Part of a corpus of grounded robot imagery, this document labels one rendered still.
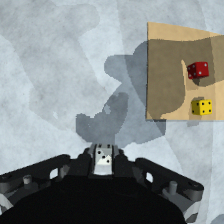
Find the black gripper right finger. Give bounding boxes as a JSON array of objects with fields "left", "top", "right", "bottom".
[{"left": 111, "top": 145, "right": 204, "bottom": 223}]

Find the white die with black pips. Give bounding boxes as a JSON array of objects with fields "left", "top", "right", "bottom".
[{"left": 95, "top": 144, "right": 112, "bottom": 165}]

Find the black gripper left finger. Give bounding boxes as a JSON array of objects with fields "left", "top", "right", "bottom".
[{"left": 0, "top": 144, "right": 97, "bottom": 213}]

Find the yellow die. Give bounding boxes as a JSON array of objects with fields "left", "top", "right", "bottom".
[{"left": 191, "top": 99, "right": 212, "bottom": 115}]

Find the tan square mat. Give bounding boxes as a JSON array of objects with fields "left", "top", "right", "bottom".
[{"left": 146, "top": 22, "right": 224, "bottom": 120}]

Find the red die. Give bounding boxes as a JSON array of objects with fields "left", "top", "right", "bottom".
[{"left": 187, "top": 62, "right": 209, "bottom": 79}]

